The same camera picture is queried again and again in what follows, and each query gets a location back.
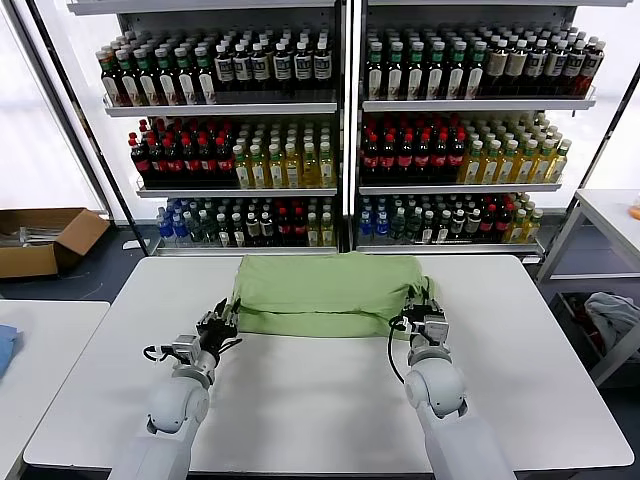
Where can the grey frame side table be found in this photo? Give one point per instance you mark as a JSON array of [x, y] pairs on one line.
[[615, 215]]

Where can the red cap cola bottle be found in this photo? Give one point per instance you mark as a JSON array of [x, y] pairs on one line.
[[226, 164], [141, 165], [488, 226], [503, 225], [406, 161], [388, 161], [300, 230], [175, 165], [423, 161], [457, 161], [210, 164], [371, 161], [192, 165], [159, 165], [284, 230], [440, 161]]

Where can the grey metal parts bundle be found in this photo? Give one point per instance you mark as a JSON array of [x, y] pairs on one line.
[[30, 235]]

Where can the black slanted pole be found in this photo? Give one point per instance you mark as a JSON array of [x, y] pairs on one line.
[[599, 150], [90, 125]]

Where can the red cloth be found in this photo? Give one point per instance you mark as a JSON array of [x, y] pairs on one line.
[[594, 334]]

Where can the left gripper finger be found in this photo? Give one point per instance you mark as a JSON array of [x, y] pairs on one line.
[[212, 317], [234, 312]]

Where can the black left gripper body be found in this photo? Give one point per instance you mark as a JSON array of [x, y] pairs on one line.
[[215, 335]]

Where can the yellow juice bottle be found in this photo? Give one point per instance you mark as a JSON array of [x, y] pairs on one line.
[[327, 170], [517, 231], [276, 171], [311, 171], [293, 171], [533, 230], [491, 167], [559, 167], [545, 167], [509, 167], [527, 167], [313, 232], [243, 172], [472, 167], [259, 172], [328, 232]]

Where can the grey metal shelving unit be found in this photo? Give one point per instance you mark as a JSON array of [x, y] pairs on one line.
[[225, 109], [475, 105]]

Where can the blue folded cloth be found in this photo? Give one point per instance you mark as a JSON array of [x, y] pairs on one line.
[[7, 350]]

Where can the brown cardboard box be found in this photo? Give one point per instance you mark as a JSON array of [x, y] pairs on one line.
[[75, 235]]

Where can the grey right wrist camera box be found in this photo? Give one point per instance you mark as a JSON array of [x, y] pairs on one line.
[[436, 330]]

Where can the orange round object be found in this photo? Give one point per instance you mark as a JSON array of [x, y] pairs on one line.
[[636, 212]]

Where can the grey blue crumpled cloth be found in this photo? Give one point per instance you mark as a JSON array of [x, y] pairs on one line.
[[612, 315]]

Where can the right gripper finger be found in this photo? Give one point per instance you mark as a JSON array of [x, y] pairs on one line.
[[412, 302], [432, 302]]

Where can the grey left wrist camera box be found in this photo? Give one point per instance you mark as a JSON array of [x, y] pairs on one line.
[[186, 347]]

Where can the white paper scrap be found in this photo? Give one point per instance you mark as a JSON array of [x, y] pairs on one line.
[[132, 245]]

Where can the beige label dark drink bottle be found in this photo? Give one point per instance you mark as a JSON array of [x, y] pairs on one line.
[[473, 226], [253, 231], [497, 67], [459, 227], [517, 66], [267, 231]]

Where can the grey metal frame bar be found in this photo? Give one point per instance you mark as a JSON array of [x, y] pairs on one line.
[[620, 350]]

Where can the teal clear water bottle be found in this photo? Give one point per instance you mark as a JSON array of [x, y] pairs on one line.
[[195, 231], [399, 229], [414, 229], [208, 231]]

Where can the green cap tea bottle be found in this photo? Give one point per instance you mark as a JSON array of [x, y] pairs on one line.
[[457, 75], [417, 75], [186, 78], [476, 75], [148, 80], [167, 79], [396, 75], [205, 77], [376, 75], [112, 80], [130, 80], [437, 75]]

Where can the white label dark drink bottle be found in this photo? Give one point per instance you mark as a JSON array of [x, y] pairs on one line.
[[443, 231], [303, 67], [592, 65], [243, 70], [239, 234], [556, 65], [429, 231], [224, 234], [536, 65], [262, 69], [323, 66], [575, 65], [225, 70], [283, 68]]

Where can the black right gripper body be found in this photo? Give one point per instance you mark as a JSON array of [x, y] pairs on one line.
[[415, 320]]

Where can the black storage bin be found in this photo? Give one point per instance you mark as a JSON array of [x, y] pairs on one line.
[[567, 310]]

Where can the green polo shirt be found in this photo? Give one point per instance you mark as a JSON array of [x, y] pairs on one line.
[[325, 290]]

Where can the blue water bottle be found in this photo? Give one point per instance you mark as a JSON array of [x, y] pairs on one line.
[[165, 229], [367, 227], [382, 227], [180, 231]]

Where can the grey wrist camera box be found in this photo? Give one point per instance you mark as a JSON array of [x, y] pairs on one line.
[[436, 330], [186, 347]]

